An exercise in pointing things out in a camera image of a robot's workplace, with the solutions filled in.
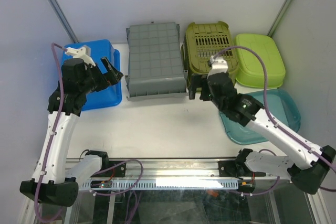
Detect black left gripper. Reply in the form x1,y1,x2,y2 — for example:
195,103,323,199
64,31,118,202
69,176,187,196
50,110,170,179
80,56,123,94

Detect blue plastic tub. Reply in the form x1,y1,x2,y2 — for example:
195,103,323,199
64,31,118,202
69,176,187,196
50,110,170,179
61,39,122,115

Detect grey plastic crate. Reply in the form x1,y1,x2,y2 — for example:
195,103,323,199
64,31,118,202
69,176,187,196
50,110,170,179
125,23,187,101

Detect olive green slotted basket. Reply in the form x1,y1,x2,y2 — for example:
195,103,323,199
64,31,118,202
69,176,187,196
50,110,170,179
181,21,233,88

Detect lime green plastic basin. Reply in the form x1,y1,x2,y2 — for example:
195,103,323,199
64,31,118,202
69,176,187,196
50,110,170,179
234,34,286,88

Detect teal transparent tub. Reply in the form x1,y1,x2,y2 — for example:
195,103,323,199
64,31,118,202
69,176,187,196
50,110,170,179
219,89,301,145

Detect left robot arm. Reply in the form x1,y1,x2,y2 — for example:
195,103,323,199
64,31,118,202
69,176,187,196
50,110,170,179
19,57,123,207

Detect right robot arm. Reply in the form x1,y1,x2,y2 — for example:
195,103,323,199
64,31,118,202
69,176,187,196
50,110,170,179
189,72,335,195

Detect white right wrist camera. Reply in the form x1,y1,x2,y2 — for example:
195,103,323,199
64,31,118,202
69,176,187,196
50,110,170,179
207,56,228,77

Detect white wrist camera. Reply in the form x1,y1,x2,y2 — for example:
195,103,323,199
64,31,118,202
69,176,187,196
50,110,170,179
207,56,228,77
65,45,96,66

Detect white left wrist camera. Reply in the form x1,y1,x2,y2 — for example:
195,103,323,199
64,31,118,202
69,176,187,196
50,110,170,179
65,45,96,66

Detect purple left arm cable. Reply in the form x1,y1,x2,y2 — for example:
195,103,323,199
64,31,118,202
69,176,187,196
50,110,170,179
34,42,69,222

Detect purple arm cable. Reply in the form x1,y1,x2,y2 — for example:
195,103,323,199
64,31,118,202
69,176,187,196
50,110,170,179
34,42,69,222
209,45,336,197

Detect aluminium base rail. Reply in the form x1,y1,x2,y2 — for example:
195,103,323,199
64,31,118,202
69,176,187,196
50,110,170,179
65,157,316,183

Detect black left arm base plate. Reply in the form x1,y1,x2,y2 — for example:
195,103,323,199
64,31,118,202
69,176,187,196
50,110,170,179
97,161,127,178

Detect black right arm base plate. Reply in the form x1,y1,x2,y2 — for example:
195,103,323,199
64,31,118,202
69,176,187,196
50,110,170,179
218,160,266,179

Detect white slotted cable duct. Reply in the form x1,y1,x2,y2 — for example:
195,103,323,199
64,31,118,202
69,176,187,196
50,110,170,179
80,178,238,190

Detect left aluminium corner post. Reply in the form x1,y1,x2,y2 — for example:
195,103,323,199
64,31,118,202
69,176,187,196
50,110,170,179
47,0,79,43

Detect aluminium corner post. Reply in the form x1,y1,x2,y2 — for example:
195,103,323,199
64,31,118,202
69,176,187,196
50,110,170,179
267,0,294,37
47,0,79,43

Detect right aluminium corner post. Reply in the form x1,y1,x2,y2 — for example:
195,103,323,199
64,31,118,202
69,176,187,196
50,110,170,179
267,0,294,37

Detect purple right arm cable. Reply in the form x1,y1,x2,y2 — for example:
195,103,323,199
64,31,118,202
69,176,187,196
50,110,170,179
209,45,336,197

